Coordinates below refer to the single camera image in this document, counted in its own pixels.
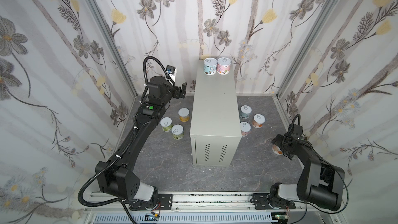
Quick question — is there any blue labelled can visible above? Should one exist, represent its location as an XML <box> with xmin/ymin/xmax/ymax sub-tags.
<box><xmin>203</xmin><ymin>58</ymin><xmax>218</xmax><ymax>75</ymax></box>

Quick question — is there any pink labelled can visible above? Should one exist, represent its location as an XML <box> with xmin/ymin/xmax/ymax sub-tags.
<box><xmin>217</xmin><ymin>57</ymin><xmax>232</xmax><ymax>75</ymax></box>

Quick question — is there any brown labelled can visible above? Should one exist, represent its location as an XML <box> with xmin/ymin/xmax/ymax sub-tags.
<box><xmin>272</xmin><ymin>145</ymin><xmax>283</xmax><ymax>156</ymax></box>

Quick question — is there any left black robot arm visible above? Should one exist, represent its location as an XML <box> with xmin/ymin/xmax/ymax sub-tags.
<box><xmin>77</xmin><ymin>56</ymin><xmax>187</xmax><ymax>209</ymax></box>

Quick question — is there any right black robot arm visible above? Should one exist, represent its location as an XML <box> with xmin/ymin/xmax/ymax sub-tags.
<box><xmin>267</xmin><ymin>114</ymin><xmax>348</xmax><ymax>214</ymax></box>

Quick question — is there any grey metal cabinet counter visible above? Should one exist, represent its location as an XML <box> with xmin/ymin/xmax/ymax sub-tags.
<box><xmin>190</xmin><ymin>61</ymin><xmax>241</xmax><ymax>167</ymax></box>

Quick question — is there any orange yellow labelled can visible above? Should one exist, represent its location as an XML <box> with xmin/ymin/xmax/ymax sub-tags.
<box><xmin>178</xmin><ymin>108</ymin><xmax>190</xmax><ymax>122</ymax></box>

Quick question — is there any green white labelled can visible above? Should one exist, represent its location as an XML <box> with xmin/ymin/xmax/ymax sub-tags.
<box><xmin>172</xmin><ymin>124</ymin><xmax>184</xmax><ymax>140</ymax></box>

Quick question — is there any orange labelled can right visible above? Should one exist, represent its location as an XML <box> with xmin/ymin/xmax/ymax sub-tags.
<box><xmin>252</xmin><ymin>114</ymin><xmax>266</xmax><ymax>129</ymax></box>

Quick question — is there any pink white can right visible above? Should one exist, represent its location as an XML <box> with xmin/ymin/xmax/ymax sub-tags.
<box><xmin>240</xmin><ymin>121</ymin><xmax>251</xmax><ymax>137</ymax></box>

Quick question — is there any teal labelled can right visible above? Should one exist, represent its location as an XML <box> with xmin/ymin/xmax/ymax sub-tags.
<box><xmin>239</xmin><ymin>105</ymin><xmax>252</xmax><ymax>119</ymax></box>

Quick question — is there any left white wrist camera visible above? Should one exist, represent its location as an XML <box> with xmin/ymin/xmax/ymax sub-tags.
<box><xmin>166</xmin><ymin>65</ymin><xmax>177</xmax><ymax>81</ymax></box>

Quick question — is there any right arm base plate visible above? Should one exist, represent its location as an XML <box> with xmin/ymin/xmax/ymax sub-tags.
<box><xmin>250</xmin><ymin>194</ymin><xmax>296</xmax><ymax>210</ymax></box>

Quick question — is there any white slotted cable duct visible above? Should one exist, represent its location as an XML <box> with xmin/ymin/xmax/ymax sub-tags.
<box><xmin>93</xmin><ymin>213</ymin><xmax>279</xmax><ymax>224</ymax></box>

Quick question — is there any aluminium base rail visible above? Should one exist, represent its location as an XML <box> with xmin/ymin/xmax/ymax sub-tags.
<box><xmin>83</xmin><ymin>191</ymin><xmax>340</xmax><ymax>215</ymax></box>

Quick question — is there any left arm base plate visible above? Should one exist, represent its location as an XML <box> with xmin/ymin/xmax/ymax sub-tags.
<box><xmin>129</xmin><ymin>194</ymin><xmax>173</xmax><ymax>211</ymax></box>

